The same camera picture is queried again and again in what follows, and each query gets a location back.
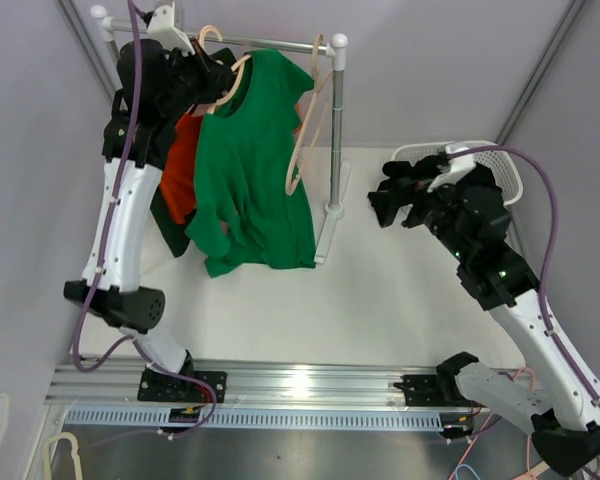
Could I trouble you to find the silver clothes rack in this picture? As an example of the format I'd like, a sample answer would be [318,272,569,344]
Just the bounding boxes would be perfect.
[88,4,354,265]

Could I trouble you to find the dark green t shirt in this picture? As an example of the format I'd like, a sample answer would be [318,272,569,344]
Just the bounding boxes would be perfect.
[149,47,236,259]

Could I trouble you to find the beige hanger on floor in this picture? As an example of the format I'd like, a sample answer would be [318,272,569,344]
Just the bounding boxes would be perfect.
[514,462,549,480]
[40,432,85,480]

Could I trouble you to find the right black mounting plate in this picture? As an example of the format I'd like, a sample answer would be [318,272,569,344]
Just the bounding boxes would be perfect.
[393,374,466,407]

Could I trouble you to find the purple cable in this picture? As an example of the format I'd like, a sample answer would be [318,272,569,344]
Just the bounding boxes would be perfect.
[70,0,217,441]
[459,144,600,416]

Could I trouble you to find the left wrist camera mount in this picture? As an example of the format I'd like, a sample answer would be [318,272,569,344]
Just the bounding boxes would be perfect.
[147,1,195,56]

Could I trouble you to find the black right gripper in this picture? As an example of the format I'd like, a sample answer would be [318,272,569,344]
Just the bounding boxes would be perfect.
[365,170,471,263]

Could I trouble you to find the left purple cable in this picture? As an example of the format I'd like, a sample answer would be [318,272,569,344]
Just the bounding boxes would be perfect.
[70,0,217,441]

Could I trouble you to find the black mounting plate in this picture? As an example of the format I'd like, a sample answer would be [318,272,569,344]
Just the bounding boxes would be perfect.
[137,368,228,403]
[393,374,466,407]

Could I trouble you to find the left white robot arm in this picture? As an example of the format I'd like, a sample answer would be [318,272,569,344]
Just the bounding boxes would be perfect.
[63,39,235,401]

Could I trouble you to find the blue hanger on floor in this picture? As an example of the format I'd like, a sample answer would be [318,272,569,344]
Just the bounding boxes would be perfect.
[449,463,481,480]

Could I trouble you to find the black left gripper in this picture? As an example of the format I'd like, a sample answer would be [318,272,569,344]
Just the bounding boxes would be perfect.
[157,38,231,122]

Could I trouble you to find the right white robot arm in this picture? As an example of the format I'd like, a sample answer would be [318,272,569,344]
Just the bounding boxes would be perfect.
[368,152,600,476]

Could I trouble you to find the beige plastic hanger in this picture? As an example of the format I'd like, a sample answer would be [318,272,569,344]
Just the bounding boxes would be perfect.
[285,34,332,196]
[197,25,252,114]

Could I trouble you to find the beige hanger on floor left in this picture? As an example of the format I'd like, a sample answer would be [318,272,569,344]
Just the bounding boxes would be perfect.
[40,432,85,480]

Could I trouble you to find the orange t shirt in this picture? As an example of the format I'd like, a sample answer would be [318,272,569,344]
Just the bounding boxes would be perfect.
[159,92,314,249]

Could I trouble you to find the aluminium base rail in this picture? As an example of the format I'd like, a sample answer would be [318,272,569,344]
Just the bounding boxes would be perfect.
[44,357,435,410]

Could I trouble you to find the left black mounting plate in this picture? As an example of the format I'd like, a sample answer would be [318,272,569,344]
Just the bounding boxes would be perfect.
[137,368,228,403]

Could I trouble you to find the white slotted cable duct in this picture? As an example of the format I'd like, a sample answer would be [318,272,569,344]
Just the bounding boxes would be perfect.
[64,406,443,433]

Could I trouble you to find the beige hanger on floor right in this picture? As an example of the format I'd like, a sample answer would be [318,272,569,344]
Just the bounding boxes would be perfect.
[514,462,549,480]

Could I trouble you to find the white plastic basket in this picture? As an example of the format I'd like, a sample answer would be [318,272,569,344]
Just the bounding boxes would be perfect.
[391,140,523,208]

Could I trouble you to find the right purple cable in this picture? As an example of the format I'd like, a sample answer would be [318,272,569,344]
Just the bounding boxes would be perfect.
[459,144,600,416]

